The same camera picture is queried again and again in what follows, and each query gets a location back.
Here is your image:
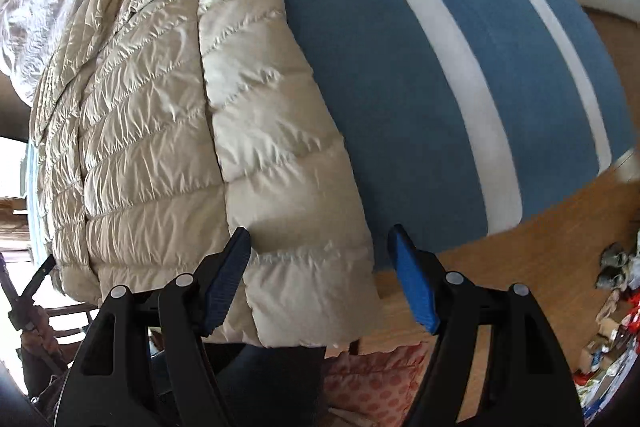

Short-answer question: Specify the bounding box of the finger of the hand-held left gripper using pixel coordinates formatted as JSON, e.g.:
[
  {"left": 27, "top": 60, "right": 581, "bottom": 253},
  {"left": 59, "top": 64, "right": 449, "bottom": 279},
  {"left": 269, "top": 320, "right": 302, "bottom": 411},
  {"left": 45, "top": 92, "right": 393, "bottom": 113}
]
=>
[{"left": 19, "top": 254, "right": 57, "bottom": 304}]

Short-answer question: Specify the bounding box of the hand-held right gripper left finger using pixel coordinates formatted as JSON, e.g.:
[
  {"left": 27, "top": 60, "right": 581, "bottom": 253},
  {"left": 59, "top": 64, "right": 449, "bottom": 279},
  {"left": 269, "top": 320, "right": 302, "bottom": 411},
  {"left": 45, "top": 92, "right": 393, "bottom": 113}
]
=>
[{"left": 52, "top": 227, "right": 252, "bottom": 427}]

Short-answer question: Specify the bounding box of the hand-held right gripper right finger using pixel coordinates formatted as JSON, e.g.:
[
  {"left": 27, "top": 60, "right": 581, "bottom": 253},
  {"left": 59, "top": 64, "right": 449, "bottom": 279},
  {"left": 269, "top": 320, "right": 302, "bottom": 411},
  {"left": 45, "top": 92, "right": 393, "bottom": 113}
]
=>
[{"left": 387, "top": 223, "right": 586, "bottom": 427}]

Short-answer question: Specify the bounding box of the cream puffer jacket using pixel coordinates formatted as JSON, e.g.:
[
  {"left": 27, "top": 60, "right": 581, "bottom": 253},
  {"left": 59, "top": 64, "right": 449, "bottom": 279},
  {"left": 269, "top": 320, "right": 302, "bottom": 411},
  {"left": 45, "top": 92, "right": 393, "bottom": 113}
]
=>
[{"left": 29, "top": 0, "right": 386, "bottom": 348}]

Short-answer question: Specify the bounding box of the window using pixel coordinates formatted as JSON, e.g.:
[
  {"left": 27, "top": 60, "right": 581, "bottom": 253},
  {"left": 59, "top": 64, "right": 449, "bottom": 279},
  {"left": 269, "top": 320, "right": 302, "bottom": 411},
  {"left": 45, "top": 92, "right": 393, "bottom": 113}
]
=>
[{"left": 0, "top": 139, "right": 37, "bottom": 268}]

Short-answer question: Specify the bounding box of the pink patterned cushion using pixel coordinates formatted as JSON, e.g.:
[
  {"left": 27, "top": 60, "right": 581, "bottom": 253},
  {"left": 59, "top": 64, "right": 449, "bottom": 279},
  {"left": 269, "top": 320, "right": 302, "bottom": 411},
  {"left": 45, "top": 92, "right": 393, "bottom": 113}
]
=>
[{"left": 322, "top": 341, "right": 432, "bottom": 427}]

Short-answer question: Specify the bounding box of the dark wooden headboard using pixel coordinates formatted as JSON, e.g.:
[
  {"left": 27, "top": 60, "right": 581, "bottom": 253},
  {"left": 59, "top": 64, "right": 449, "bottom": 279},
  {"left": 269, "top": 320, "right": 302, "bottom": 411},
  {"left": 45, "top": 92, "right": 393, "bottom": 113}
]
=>
[{"left": 0, "top": 72, "right": 33, "bottom": 142}]

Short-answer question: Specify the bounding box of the grey shoe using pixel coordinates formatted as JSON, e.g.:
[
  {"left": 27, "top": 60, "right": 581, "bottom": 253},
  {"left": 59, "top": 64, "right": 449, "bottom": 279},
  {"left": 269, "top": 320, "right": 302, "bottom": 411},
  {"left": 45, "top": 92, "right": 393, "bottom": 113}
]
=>
[
  {"left": 595, "top": 268, "right": 629, "bottom": 291},
  {"left": 601, "top": 243, "right": 629, "bottom": 269}
]

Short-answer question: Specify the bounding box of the pile of floor clutter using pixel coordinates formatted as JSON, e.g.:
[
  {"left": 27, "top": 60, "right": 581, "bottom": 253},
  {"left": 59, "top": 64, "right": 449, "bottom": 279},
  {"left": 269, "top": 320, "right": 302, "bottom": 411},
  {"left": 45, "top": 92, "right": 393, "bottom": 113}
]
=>
[{"left": 574, "top": 252, "right": 640, "bottom": 410}]

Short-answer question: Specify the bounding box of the blue white-striped bed sheet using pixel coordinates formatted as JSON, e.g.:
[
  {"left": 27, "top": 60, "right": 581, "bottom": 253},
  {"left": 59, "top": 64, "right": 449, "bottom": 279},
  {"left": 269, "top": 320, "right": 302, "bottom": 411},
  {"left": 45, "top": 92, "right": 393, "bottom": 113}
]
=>
[{"left": 252, "top": 0, "right": 633, "bottom": 273}]

